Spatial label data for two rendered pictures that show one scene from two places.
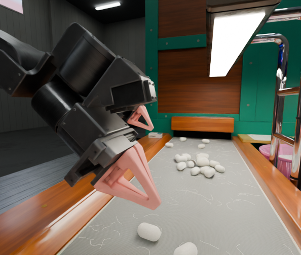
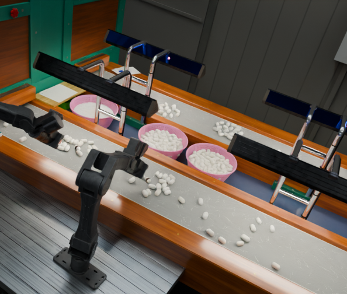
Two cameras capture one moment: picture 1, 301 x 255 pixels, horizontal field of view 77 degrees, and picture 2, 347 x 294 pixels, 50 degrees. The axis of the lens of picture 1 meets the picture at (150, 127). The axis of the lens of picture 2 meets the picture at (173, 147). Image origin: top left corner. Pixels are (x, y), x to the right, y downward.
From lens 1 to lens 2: 156 cm
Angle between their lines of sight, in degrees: 84
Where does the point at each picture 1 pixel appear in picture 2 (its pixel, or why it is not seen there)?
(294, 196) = not seen: hidden behind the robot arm
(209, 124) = (20, 100)
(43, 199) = (105, 200)
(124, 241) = (131, 186)
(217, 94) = (12, 65)
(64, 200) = (109, 195)
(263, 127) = (45, 83)
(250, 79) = (35, 46)
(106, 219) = (117, 189)
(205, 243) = not seen: hidden behind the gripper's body
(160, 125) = not seen: outside the picture
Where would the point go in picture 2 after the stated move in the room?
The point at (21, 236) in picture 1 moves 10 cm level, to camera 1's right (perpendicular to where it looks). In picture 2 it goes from (129, 203) to (135, 188)
